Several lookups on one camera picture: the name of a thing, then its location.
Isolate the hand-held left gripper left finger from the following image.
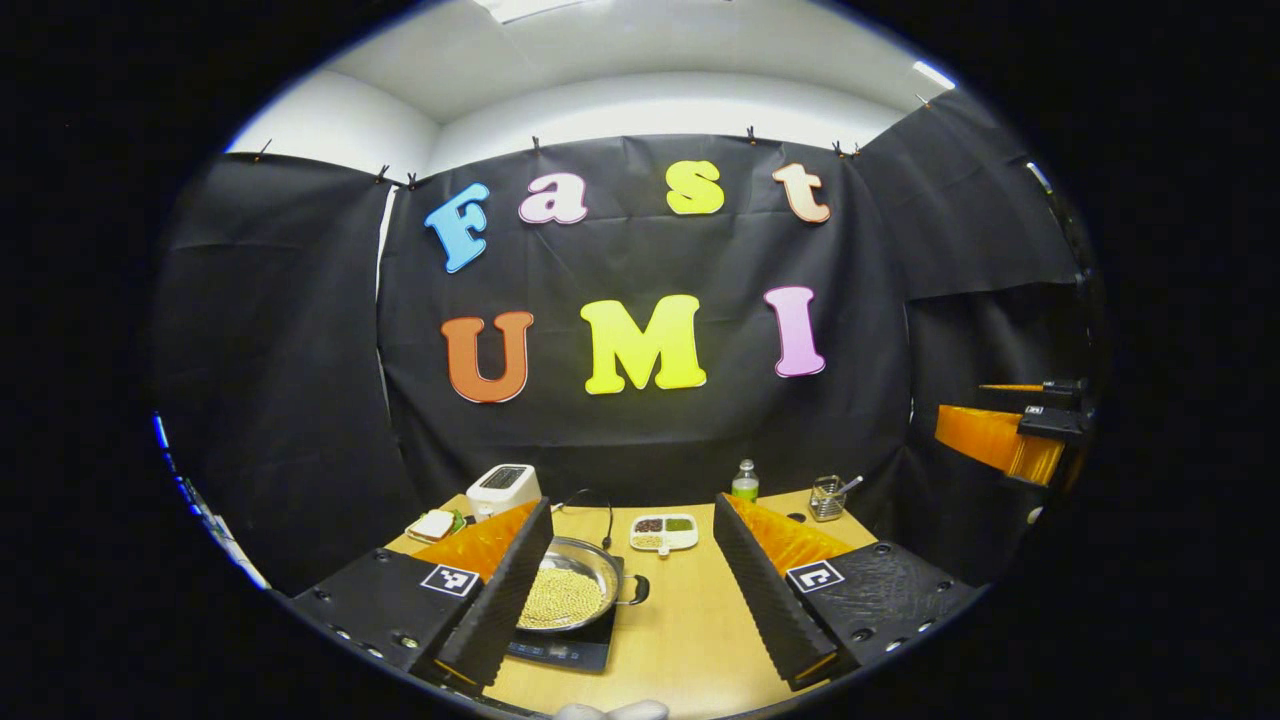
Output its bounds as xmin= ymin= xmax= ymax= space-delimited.
xmin=290 ymin=497 xmax=554 ymax=696

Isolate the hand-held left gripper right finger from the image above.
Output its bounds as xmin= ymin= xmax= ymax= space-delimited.
xmin=712 ymin=492 xmax=986 ymax=691

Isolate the black induction cooktop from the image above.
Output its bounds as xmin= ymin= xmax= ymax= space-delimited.
xmin=505 ymin=555 xmax=626 ymax=673

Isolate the stainless steel pot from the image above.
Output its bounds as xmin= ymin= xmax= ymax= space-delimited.
xmin=515 ymin=537 xmax=651 ymax=633

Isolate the pile of soybeans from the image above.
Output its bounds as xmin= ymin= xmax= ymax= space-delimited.
xmin=520 ymin=567 xmax=606 ymax=629

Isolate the small white plate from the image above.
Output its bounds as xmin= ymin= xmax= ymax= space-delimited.
xmin=405 ymin=512 xmax=466 ymax=544

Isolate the white toaster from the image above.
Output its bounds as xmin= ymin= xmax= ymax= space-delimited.
xmin=466 ymin=463 xmax=543 ymax=521

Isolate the white divided bean dish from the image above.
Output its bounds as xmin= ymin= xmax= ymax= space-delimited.
xmin=629 ymin=513 xmax=699 ymax=555

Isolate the row of cloth clips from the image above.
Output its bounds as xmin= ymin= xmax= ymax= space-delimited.
xmin=252 ymin=92 xmax=931 ymax=191

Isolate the metal wire utensil holder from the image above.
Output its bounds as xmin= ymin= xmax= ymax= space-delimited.
xmin=808 ymin=475 xmax=847 ymax=523

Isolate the black power cable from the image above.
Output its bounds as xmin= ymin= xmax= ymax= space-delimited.
xmin=560 ymin=488 xmax=614 ymax=551

